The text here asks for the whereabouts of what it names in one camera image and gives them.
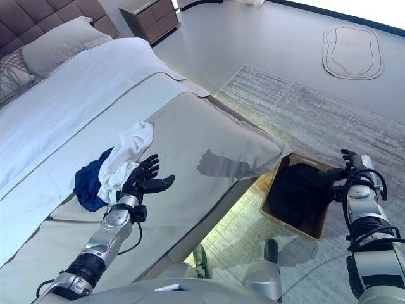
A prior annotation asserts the black garment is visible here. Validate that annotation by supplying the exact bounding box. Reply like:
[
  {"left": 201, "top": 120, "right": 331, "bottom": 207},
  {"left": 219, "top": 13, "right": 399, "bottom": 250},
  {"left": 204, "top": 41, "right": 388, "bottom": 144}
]
[{"left": 268, "top": 158, "right": 347, "bottom": 236}]

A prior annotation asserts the brown tufted headboard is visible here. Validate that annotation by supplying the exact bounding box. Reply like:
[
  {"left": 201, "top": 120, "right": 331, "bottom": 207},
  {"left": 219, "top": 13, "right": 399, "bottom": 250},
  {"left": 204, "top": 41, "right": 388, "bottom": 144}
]
[{"left": 0, "top": 0, "right": 120, "bottom": 58}]

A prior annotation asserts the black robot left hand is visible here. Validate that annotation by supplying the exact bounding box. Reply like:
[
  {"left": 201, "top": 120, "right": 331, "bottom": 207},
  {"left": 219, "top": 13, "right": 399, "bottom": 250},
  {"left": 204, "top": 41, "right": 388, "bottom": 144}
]
[{"left": 120, "top": 154, "right": 177, "bottom": 203}]

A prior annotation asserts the white duvet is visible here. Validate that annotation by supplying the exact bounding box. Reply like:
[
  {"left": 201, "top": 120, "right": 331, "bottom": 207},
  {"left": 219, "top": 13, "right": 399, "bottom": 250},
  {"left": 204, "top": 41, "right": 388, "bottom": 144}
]
[{"left": 0, "top": 37, "right": 211, "bottom": 201}]

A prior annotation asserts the grey robot torso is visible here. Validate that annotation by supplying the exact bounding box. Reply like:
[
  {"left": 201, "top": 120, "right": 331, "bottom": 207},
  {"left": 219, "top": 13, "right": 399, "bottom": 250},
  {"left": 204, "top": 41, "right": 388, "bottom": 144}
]
[{"left": 68, "top": 277, "right": 282, "bottom": 304}]

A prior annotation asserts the silver robot left leg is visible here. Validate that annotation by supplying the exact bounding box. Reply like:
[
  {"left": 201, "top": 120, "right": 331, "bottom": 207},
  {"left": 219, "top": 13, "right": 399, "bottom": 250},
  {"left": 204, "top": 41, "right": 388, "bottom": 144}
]
[{"left": 158, "top": 243, "right": 209, "bottom": 281}]

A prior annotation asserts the small oval outlined mat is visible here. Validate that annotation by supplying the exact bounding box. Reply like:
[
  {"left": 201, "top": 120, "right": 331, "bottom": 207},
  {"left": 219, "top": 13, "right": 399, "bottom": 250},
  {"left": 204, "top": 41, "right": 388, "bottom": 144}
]
[{"left": 321, "top": 25, "right": 385, "bottom": 80}]

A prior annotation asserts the patterned fringed cushion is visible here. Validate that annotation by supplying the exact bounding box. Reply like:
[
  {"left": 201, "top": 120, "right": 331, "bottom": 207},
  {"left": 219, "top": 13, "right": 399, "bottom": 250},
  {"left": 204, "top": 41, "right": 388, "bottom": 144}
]
[{"left": 0, "top": 50, "right": 36, "bottom": 106}]

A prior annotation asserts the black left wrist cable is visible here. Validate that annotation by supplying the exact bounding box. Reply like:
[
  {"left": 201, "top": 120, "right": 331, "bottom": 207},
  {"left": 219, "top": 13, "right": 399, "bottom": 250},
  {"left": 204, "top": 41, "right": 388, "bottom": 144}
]
[{"left": 118, "top": 220, "right": 143, "bottom": 255}]

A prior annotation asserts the brown wicker basket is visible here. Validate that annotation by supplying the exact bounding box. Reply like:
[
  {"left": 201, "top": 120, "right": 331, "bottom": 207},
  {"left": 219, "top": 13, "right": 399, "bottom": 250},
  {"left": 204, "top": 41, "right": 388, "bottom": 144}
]
[{"left": 259, "top": 151, "right": 342, "bottom": 242}]

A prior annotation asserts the blue garment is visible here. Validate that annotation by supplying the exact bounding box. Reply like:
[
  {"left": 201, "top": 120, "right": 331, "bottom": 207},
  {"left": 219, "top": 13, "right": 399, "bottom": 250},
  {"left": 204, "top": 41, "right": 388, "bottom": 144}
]
[{"left": 73, "top": 147, "right": 125, "bottom": 213}]

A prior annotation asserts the beige pillow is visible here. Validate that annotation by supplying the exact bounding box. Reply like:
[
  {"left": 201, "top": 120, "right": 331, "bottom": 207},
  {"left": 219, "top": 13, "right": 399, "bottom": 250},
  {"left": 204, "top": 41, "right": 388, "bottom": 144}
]
[{"left": 20, "top": 16, "right": 113, "bottom": 77}]

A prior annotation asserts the brown nightstand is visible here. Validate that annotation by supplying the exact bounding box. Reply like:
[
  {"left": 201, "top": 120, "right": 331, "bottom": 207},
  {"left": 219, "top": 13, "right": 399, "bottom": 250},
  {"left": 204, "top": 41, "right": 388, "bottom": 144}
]
[{"left": 118, "top": 0, "right": 181, "bottom": 45}]

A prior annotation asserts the silver robot right leg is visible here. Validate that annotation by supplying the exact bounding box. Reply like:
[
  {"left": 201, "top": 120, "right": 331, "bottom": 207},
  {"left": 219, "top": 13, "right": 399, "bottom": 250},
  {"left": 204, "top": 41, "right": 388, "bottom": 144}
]
[{"left": 242, "top": 239, "right": 283, "bottom": 301}]

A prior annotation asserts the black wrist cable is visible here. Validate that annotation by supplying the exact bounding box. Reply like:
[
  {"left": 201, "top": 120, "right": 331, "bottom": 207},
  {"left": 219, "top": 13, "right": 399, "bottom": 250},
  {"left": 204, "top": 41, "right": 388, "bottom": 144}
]
[
  {"left": 344, "top": 167, "right": 402, "bottom": 251},
  {"left": 118, "top": 220, "right": 143, "bottom": 255}
]

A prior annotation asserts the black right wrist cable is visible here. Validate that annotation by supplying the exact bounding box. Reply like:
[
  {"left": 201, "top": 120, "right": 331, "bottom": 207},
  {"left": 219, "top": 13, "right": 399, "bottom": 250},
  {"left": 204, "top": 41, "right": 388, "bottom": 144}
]
[{"left": 344, "top": 167, "right": 402, "bottom": 251}]

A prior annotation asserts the grey streaked area rug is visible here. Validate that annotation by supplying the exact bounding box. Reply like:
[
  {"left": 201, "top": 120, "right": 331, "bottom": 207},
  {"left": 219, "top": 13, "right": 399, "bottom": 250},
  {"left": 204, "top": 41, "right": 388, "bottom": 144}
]
[{"left": 183, "top": 65, "right": 405, "bottom": 304}]

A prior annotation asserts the white garment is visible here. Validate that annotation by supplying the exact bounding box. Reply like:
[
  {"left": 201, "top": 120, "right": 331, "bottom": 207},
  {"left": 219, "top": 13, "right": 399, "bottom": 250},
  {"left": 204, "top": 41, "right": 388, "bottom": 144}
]
[{"left": 97, "top": 120, "right": 156, "bottom": 204}]

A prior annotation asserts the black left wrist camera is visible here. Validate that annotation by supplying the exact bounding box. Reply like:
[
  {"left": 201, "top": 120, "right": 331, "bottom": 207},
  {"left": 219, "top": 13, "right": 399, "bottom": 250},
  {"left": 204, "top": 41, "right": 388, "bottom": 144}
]
[{"left": 132, "top": 205, "right": 148, "bottom": 222}]

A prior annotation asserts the silver robot leg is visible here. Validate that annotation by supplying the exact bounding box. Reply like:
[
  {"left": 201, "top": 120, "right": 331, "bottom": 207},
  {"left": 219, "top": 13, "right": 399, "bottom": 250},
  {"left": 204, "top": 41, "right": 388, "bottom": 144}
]
[
  {"left": 158, "top": 243, "right": 209, "bottom": 281},
  {"left": 242, "top": 239, "right": 283, "bottom": 301}
]

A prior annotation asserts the bed with beige cover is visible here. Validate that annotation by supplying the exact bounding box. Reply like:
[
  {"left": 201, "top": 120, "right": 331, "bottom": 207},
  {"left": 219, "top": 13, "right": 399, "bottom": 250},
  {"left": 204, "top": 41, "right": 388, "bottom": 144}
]
[{"left": 0, "top": 91, "right": 292, "bottom": 304}]

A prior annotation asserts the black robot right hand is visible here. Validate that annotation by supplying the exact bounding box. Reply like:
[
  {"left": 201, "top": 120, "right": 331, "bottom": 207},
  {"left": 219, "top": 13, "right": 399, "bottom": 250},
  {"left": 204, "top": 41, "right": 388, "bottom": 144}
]
[{"left": 325, "top": 149, "right": 377, "bottom": 191}]

